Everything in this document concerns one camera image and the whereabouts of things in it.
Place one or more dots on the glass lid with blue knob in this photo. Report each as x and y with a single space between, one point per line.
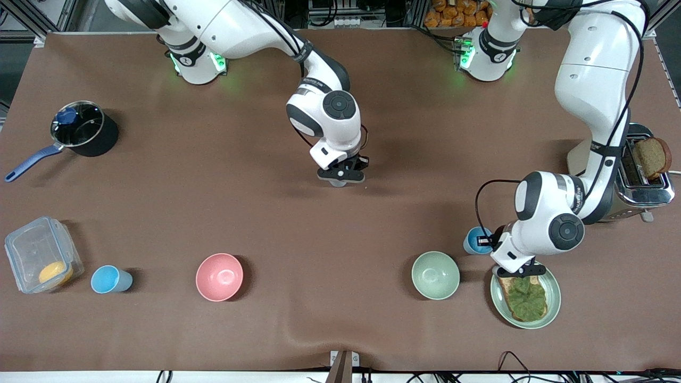
85 127

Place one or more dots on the green lettuce leaf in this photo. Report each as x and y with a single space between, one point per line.
526 303

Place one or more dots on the bag of orange buns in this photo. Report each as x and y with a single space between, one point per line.
452 16

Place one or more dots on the brown toast slice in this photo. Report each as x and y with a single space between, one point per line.
652 157

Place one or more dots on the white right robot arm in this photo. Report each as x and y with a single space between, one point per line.
229 26

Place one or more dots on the pale green bowl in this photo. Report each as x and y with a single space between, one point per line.
435 275

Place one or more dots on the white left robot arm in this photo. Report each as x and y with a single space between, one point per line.
596 80

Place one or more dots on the beige and chrome toaster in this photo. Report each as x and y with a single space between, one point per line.
646 194

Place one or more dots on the bread slice under lettuce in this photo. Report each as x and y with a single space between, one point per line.
505 291

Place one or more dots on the pink bowl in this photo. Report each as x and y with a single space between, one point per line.
219 276

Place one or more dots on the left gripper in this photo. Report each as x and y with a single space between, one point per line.
498 239

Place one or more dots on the pale green plate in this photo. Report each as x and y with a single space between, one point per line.
554 298

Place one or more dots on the yellow round food piece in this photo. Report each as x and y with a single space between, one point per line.
53 272

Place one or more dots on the clear plastic food container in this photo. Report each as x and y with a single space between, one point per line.
32 250

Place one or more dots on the white power strip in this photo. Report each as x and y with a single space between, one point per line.
354 22

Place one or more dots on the grey metal table bracket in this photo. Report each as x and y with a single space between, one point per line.
340 369

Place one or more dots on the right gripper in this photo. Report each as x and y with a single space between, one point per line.
362 160

